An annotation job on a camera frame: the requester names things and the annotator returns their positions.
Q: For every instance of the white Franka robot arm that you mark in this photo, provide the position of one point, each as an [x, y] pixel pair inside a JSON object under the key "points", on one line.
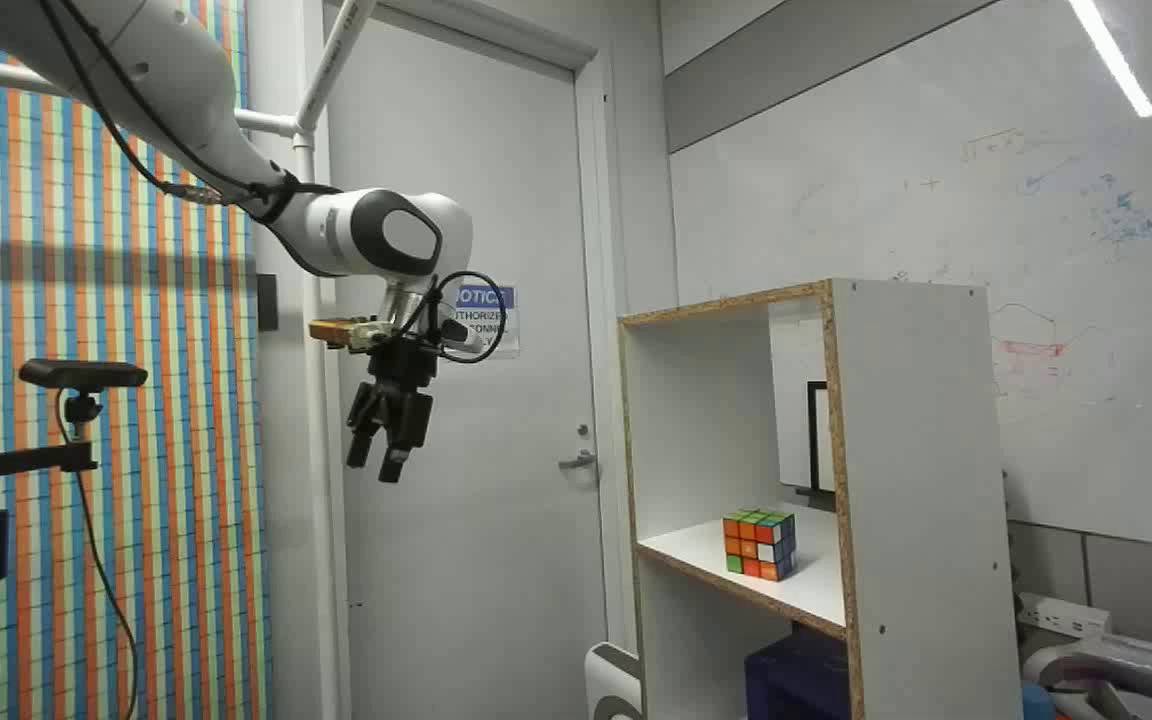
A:
{"points": [[189, 92]]}

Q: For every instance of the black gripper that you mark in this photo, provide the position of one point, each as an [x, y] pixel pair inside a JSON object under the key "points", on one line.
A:
{"points": [[403, 365]]}

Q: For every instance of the white and grey device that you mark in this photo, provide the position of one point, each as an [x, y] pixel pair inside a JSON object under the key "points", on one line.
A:
{"points": [[1111, 660]]}

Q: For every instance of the black wall switch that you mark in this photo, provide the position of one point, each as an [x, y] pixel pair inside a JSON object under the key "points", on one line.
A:
{"points": [[266, 300]]}

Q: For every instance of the multicolour Rubik's cube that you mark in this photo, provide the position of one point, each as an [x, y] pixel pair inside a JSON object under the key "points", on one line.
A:
{"points": [[763, 542]]}

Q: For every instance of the white whiteboard with scribbles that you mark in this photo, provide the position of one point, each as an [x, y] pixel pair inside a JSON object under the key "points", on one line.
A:
{"points": [[1081, 265]]}

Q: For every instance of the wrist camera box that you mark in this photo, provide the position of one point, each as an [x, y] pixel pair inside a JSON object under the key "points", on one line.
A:
{"points": [[341, 334]]}

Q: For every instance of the white appliance with round vent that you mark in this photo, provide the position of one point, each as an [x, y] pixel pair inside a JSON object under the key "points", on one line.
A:
{"points": [[615, 686]]}

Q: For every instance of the white wooden open cabinet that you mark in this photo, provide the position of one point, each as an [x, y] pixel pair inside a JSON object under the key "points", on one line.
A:
{"points": [[920, 535]]}

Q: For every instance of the black framed panel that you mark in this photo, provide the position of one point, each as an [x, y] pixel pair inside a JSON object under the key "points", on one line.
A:
{"points": [[817, 439]]}

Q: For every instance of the black camera on stand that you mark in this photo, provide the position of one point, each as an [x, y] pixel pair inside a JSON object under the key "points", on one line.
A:
{"points": [[76, 377]]}

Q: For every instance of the white door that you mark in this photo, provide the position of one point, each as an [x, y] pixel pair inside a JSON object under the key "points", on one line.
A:
{"points": [[482, 535]]}

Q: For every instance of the dark blue storage bin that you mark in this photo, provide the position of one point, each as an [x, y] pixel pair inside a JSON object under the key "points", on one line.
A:
{"points": [[800, 680]]}

